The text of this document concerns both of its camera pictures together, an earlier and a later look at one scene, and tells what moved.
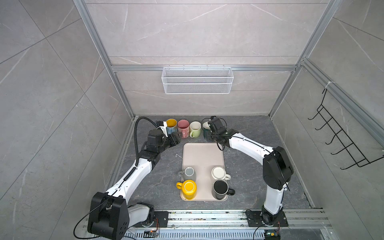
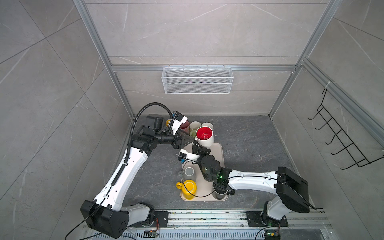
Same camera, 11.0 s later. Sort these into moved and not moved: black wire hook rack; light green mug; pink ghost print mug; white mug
Moved: white mug
Not moved: pink ghost print mug; black wire hook rack; light green mug
